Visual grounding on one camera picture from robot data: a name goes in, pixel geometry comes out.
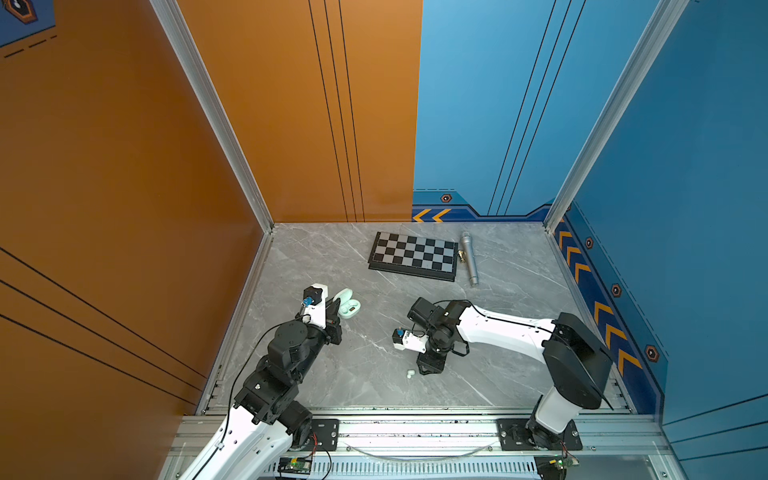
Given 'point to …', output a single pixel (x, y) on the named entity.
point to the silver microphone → (467, 242)
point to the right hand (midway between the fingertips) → (422, 365)
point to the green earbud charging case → (348, 307)
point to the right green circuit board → (561, 463)
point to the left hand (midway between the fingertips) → (338, 298)
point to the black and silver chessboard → (414, 255)
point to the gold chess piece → (462, 254)
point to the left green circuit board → (295, 466)
